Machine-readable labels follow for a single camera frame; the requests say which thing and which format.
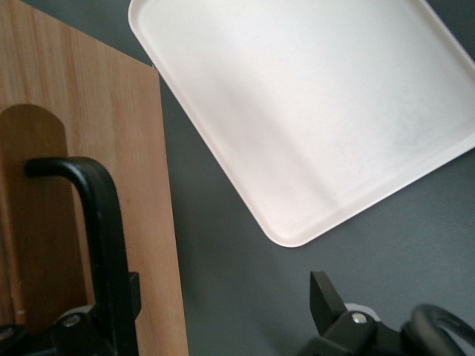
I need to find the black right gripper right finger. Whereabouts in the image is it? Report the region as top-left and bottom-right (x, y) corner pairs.
(307, 271), (378, 356)

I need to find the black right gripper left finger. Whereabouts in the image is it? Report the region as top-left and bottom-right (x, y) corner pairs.
(53, 271), (143, 356)

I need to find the black metal drawer handle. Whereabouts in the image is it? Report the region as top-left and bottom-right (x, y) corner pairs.
(24, 156), (139, 356)

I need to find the wooden drawer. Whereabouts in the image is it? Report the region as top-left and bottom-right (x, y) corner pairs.
(0, 0), (189, 356)

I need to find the cream plastic tray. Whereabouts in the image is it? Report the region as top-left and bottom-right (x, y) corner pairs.
(128, 0), (475, 248)

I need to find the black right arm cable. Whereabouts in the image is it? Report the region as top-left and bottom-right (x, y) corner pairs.
(400, 303), (475, 356)

